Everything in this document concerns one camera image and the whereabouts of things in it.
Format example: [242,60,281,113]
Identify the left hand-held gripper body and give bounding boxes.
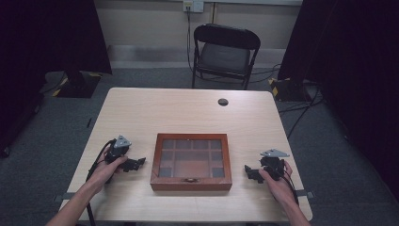
[104,135,133,165]

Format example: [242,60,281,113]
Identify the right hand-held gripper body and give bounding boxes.
[259,148,291,182]

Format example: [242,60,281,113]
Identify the person's right hand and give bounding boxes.
[258,159,295,207]

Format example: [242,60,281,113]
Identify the person's left hand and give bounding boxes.
[92,147,129,191]

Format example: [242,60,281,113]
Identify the wooden box with glass lid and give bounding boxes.
[150,133,233,192]

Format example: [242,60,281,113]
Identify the black stand base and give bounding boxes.
[52,71,104,99]
[268,76,313,103]

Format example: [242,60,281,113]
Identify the black folding chair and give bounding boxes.
[191,23,262,91]

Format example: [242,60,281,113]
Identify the dark curtain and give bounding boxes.
[277,0,399,201]
[0,0,113,159]

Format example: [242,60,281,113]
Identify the left hand-held gripper cable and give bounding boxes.
[85,138,117,226]

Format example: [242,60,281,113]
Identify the hand-held gripper cable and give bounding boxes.
[85,138,117,226]
[273,161,300,205]

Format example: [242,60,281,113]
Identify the right hand-held gripper cable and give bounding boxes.
[273,161,300,205]

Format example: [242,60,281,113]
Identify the grey table edge strap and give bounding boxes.
[295,189,316,200]
[53,191,77,202]

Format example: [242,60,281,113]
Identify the black floor cables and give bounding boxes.
[250,63,325,139]

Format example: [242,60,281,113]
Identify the black cable from wall socket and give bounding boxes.
[186,7,195,73]

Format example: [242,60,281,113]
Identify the white wall socket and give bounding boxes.
[183,0,205,14]

